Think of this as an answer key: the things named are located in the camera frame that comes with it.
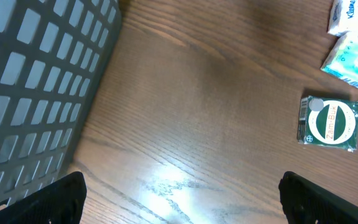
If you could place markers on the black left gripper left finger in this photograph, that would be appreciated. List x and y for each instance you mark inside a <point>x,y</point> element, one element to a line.
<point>60,202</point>

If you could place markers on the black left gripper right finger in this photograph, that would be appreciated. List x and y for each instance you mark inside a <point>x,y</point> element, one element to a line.
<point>305,202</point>

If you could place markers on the green Zam-Buk box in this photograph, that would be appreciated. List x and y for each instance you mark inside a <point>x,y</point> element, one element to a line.
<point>328,122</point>

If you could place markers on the grey plastic mesh basket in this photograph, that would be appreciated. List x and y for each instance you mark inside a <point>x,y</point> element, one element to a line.
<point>53,54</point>

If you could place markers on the teal tissue packet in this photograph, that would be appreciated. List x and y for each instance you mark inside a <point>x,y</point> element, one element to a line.
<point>342,61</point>

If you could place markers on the orange tissue packet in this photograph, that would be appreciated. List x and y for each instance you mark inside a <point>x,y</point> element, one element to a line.
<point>343,17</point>

